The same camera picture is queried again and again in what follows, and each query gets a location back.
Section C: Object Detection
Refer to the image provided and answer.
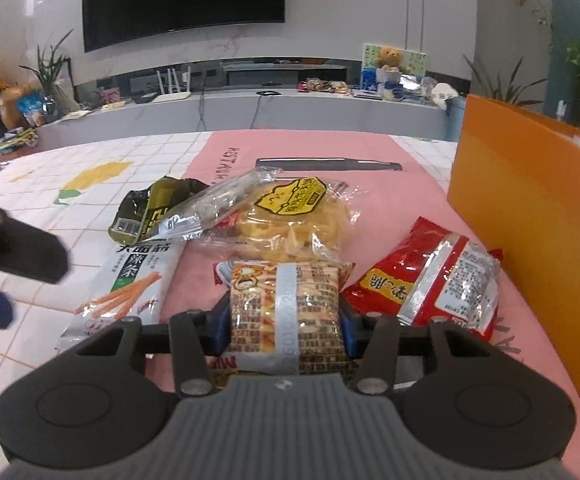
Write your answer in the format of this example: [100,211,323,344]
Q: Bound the long-leaf potted plant dark pot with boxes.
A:
[462,52,547,111]

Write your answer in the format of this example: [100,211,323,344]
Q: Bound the long-leaf plant glass vase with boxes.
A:
[18,29,76,117]

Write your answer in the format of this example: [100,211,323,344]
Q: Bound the green picture card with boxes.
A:
[361,43,427,79]

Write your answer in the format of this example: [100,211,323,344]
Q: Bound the clear silver snack packet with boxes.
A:
[152,167,281,242]

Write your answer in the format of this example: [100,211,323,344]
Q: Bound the white television bench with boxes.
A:
[34,87,452,154]

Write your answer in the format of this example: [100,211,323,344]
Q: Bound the white router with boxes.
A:
[151,65,193,104]

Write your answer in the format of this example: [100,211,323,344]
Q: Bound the red snack packet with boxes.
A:
[342,216,504,345]

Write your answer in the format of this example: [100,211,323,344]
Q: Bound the pink placemat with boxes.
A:
[159,130,580,462]

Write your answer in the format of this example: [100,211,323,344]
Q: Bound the orange printed snack packet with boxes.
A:
[212,258,357,377]

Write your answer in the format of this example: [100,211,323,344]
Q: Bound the dark green snack packet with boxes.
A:
[108,175,211,244]

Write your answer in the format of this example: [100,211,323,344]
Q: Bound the white mask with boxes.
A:
[429,82,460,110]

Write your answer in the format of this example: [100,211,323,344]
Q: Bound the pile of wrapped sweets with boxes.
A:
[297,77,349,95]

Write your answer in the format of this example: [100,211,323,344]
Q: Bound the orange cardboard box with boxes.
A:
[446,93,580,453]

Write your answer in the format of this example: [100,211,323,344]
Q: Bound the dried flowers golden vase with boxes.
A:
[0,60,31,129]

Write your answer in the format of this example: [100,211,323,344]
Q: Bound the grey trash bin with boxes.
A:
[444,97,467,142]

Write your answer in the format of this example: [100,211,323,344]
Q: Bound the brown teddy bear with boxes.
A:
[373,45,404,72]

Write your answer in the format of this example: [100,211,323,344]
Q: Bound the yellow waffle packet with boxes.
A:
[190,175,363,264]

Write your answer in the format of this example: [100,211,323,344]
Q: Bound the black wall television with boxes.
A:
[82,0,287,54]

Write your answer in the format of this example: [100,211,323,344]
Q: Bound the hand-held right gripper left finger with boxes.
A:
[70,300,232,402]

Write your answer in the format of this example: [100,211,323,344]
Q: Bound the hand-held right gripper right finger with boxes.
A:
[339,304,502,397]

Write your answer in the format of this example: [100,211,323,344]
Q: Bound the white stick snack packet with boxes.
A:
[56,239,187,352]

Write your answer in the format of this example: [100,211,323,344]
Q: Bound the black cable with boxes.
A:
[197,72,281,132]

